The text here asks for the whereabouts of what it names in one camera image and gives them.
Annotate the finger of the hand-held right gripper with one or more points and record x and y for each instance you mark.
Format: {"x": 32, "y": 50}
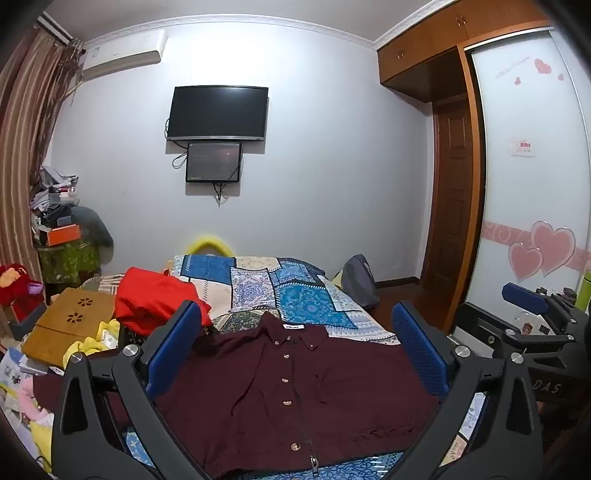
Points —
{"x": 528, "y": 296}
{"x": 475, "y": 323}

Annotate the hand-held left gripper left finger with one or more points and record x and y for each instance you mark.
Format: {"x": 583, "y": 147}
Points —
{"x": 178, "y": 341}

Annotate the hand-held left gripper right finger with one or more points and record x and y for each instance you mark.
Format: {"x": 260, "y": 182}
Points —
{"x": 418, "y": 346}

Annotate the maroon button dress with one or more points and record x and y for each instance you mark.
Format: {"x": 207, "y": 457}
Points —
{"x": 258, "y": 392}

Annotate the red cloth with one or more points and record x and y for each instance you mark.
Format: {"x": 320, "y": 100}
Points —
{"x": 152, "y": 295}

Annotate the green bottle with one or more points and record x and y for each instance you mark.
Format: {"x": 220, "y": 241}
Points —
{"x": 587, "y": 290}

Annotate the yellow cloth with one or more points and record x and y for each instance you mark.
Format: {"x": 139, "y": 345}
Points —
{"x": 92, "y": 346}

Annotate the grey backpack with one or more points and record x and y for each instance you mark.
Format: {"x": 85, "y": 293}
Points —
{"x": 358, "y": 281}

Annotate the white heart-print wardrobe door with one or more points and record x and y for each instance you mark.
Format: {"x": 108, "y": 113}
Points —
{"x": 526, "y": 184}

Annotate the wooden folding lap table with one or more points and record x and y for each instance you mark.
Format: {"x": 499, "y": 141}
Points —
{"x": 64, "y": 327}

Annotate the brown wooden door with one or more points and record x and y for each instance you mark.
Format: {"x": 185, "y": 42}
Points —
{"x": 455, "y": 198}

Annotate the blue patchwork blanket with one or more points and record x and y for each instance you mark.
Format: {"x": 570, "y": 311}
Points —
{"x": 300, "y": 290}

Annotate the green patterned table cover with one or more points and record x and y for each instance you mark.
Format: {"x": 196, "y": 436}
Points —
{"x": 69, "y": 263}

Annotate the orange box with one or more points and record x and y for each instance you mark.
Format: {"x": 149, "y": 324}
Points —
{"x": 62, "y": 235}

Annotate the pink cloth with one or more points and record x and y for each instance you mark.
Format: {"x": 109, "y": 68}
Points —
{"x": 30, "y": 397}

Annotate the red plush toy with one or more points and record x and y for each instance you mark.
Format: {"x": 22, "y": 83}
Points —
{"x": 16, "y": 284}

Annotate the small black monitor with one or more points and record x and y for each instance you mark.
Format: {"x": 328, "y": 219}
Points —
{"x": 213, "y": 161}

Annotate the pile of clutter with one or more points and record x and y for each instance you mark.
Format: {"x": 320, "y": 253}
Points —
{"x": 53, "y": 198}

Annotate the brown striped curtain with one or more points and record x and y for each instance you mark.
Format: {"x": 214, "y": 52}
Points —
{"x": 23, "y": 138}

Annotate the wooden overhead cabinet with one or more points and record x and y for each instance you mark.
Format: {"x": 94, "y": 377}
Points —
{"x": 429, "y": 41}

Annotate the white air conditioner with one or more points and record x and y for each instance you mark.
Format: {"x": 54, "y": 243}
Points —
{"x": 122, "y": 55}

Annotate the black wall television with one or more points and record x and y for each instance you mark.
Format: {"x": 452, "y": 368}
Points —
{"x": 217, "y": 113}

